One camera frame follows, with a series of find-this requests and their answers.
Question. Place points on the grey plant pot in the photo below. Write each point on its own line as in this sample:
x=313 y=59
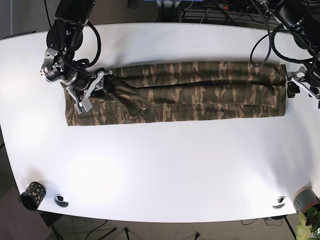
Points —
x=304 y=199

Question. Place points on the right metal table grommet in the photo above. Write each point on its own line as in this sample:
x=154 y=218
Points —
x=280 y=202

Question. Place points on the camouflage T-shirt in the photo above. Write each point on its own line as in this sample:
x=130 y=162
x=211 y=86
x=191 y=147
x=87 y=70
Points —
x=185 y=91

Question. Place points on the black floral cup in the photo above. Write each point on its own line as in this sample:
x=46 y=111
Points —
x=32 y=197

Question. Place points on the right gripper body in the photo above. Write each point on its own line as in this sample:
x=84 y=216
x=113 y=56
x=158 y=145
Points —
x=81 y=88

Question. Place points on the metal table grommet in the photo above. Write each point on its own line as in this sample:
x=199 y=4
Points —
x=280 y=202
x=61 y=201

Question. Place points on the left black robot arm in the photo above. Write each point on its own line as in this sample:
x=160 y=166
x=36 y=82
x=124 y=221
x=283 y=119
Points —
x=294 y=18

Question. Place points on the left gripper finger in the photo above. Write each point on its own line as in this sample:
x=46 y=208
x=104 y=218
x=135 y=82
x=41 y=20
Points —
x=292 y=90

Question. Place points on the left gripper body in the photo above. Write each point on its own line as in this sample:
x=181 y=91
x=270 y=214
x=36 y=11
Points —
x=308 y=82

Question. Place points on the left metal table grommet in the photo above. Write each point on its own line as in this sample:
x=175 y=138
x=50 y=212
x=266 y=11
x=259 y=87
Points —
x=61 y=201

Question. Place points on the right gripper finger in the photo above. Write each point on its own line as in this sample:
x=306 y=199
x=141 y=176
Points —
x=100 y=95

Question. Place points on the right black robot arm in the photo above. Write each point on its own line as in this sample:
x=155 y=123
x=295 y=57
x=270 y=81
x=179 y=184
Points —
x=64 y=38

